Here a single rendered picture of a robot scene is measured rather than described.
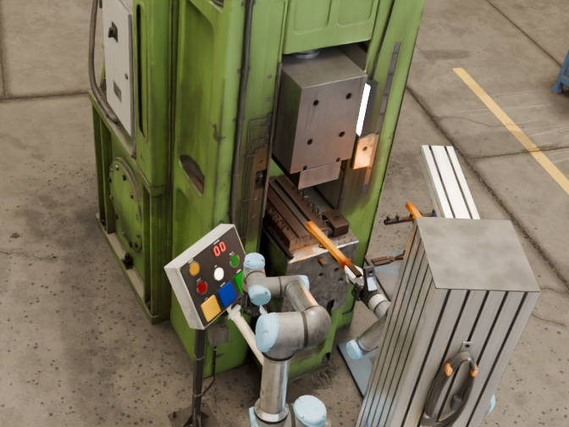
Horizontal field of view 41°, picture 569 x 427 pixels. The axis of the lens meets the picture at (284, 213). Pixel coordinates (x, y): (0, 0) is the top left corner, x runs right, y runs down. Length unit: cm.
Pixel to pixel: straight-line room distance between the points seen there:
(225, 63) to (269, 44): 18
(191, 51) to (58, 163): 239
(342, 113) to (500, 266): 136
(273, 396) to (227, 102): 110
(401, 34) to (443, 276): 163
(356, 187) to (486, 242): 175
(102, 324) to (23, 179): 140
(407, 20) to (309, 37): 47
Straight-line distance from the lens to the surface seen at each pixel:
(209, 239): 301
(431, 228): 190
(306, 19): 292
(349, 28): 304
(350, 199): 362
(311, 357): 401
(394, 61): 328
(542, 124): 662
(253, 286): 273
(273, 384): 252
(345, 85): 297
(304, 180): 315
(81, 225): 489
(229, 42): 278
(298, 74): 294
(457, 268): 181
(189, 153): 347
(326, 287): 362
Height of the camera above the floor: 321
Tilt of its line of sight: 40 degrees down
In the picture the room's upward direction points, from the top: 8 degrees clockwise
